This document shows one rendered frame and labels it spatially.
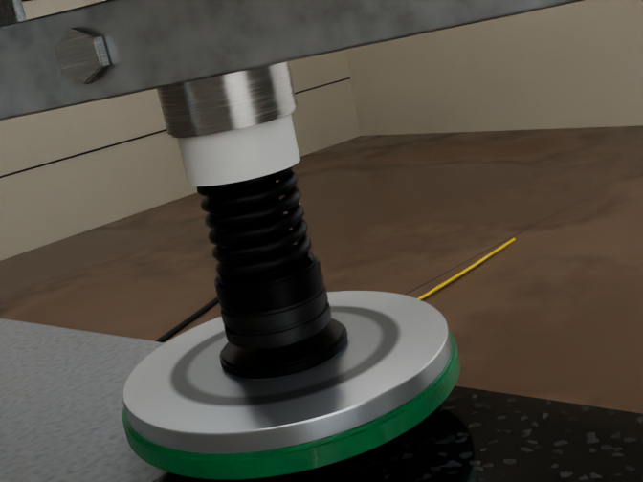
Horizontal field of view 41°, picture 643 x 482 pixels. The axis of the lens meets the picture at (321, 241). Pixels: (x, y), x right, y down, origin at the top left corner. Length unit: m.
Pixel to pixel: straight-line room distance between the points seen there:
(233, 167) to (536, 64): 5.69
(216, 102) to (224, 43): 0.04
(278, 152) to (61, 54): 0.13
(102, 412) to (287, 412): 0.24
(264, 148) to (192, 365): 0.16
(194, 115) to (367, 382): 0.18
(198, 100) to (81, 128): 5.40
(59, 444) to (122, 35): 0.32
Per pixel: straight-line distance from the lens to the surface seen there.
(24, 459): 0.66
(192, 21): 0.46
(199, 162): 0.51
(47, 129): 5.78
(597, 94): 5.95
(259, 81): 0.49
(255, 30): 0.45
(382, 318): 0.58
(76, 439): 0.67
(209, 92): 0.49
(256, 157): 0.50
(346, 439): 0.47
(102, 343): 0.85
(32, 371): 0.83
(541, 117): 6.21
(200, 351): 0.60
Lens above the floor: 1.10
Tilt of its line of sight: 15 degrees down
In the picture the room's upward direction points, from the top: 12 degrees counter-clockwise
